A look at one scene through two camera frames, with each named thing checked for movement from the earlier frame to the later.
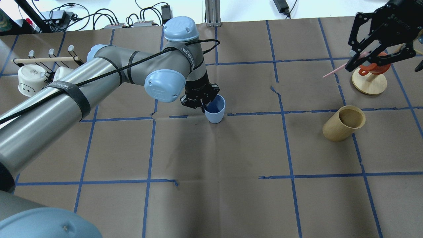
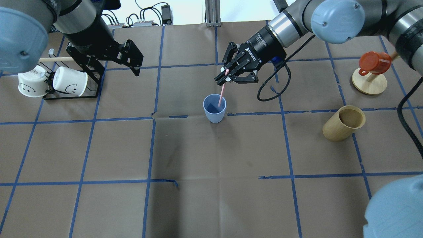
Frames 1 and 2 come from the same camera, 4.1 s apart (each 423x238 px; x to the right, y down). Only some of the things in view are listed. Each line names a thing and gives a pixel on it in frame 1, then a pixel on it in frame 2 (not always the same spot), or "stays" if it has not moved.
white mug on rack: [31, 79] stays
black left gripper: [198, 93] -> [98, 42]
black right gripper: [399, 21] -> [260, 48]
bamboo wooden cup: [343, 123] stays
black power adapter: [167, 13] stays
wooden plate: [369, 84] stays
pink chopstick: [361, 55] -> [226, 73]
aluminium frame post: [212, 12] stays
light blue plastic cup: [215, 110] stays
